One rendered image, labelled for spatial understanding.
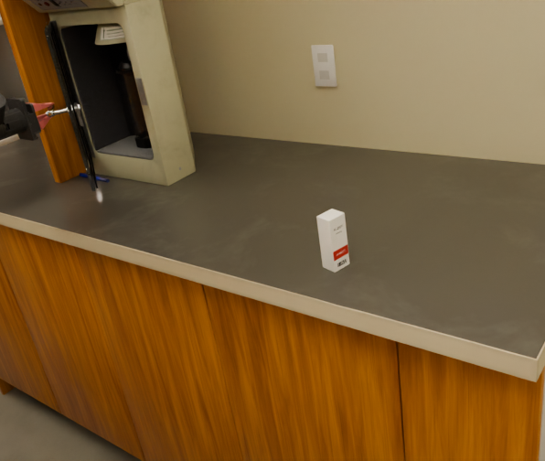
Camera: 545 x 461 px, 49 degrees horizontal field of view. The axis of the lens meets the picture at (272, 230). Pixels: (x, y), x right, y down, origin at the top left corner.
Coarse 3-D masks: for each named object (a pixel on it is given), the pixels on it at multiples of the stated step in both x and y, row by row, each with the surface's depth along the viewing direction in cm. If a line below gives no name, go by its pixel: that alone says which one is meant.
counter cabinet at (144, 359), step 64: (0, 256) 185; (64, 256) 160; (0, 320) 210; (64, 320) 178; (128, 320) 154; (192, 320) 136; (256, 320) 122; (320, 320) 110; (0, 384) 244; (64, 384) 200; (128, 384) 171; (192, 384) 149; (256, 384) 132; (320, 384) 119; (384, 384) 108; (448, 384) 99; (512, 384) 91; (128, 448) 191; (192, 448) 164; (256, 448) 144; (320, 448) 128; (384, 448) 116; (448, 448) 105; (512, 448) 96
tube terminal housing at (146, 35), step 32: (128, 0) 144; (160, 0) 160; (128, 32) 147; (160, 32) 153; (160, 64) 155; (160, 96) 157; (160, 128) 159; (96, 160) 180; (128, 160) 170; (160, 160) 161; (192, 160) 170
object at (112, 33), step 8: (104, 24) 156; (112, 24) 155; (96, 32) 160; (104, 32) 156; (112, 32) 155; (120, 32) 155; (96, 40) 159; (104, 40) 156; (112, 40) 155; (120, 40) 155
